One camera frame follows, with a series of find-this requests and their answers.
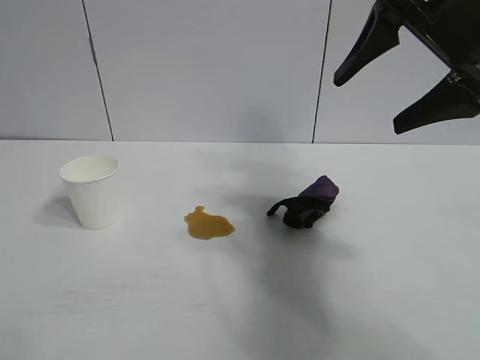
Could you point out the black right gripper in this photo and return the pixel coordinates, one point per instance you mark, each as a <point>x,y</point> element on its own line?
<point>450,30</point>

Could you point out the purple and black cloth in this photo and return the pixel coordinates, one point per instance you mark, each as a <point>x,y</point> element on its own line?
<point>303,210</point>

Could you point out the white paper cup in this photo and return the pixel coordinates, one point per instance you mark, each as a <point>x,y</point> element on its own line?
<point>93,202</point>

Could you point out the brown liquid spill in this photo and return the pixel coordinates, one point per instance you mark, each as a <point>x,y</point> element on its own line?
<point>208,227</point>

